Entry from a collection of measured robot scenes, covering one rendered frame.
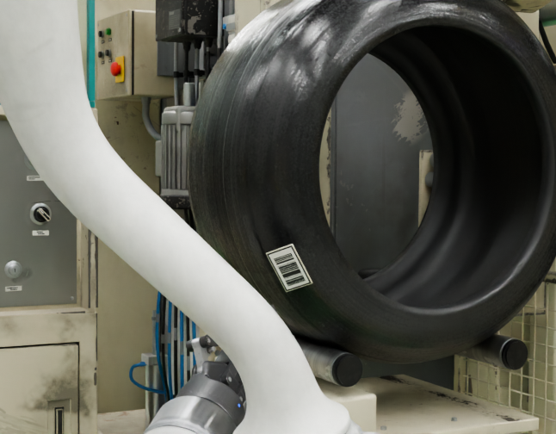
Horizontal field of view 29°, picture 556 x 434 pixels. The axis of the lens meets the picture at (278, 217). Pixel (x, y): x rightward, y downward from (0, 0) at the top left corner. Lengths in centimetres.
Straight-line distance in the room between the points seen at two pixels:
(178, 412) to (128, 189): 26
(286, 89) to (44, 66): 56
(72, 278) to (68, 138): 117
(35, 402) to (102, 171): 116
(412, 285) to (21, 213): 72
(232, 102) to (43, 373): 75
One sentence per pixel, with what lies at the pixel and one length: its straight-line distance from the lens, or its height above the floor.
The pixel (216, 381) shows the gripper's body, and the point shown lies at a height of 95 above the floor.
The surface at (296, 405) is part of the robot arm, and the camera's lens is 89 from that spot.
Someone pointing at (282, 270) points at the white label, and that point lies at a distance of 140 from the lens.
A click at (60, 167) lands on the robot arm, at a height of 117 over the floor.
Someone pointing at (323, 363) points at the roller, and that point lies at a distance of 146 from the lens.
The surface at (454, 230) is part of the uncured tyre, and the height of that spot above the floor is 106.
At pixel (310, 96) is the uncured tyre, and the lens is 138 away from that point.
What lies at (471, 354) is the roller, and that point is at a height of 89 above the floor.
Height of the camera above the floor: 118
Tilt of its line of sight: 3 degrees down
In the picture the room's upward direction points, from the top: straight up
